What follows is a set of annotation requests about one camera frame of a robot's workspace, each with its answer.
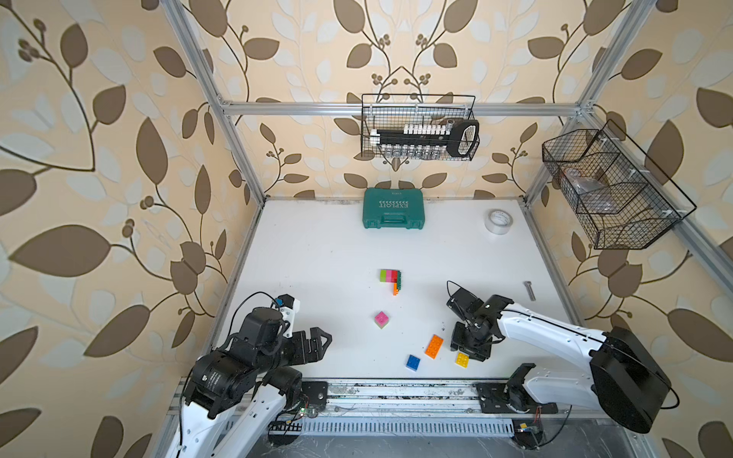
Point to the clear tape roll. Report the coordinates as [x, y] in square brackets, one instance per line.
[498, 222]

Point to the long orange lego brick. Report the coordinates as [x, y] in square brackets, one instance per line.
[434, 346]

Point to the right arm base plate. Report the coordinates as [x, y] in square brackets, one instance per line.
[500, 398]

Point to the black wire basket back wall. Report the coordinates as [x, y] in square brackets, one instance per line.
[394, 111]

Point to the black wire basket right wall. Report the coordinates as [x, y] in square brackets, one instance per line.
[649, 202]

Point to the black white tool in basket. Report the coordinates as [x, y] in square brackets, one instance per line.
[456, 139]

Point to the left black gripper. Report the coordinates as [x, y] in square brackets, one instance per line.
[316, 352]

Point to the green plastic tool case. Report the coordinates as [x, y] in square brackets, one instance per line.
[386, 208]

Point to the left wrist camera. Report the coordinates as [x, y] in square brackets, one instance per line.
[288, 307]

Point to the silver bolt on table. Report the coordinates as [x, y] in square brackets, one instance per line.
[530, 290]

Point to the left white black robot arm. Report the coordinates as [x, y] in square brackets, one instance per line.
[238, 391]

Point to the yellow lego brick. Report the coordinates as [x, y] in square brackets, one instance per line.
[462, 360]

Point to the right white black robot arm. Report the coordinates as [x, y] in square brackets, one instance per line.
[613, 371]

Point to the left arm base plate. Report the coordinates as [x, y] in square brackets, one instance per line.
[311, 396]

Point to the black wire basket wall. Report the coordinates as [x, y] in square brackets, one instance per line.
[394, 111]
[649, 202]

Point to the blue lego brick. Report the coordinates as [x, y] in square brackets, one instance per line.
[413, 363]

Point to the plastic bag in basket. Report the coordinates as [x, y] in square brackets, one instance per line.
[592, 195]

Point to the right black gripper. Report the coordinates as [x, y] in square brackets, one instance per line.
[474, 353]

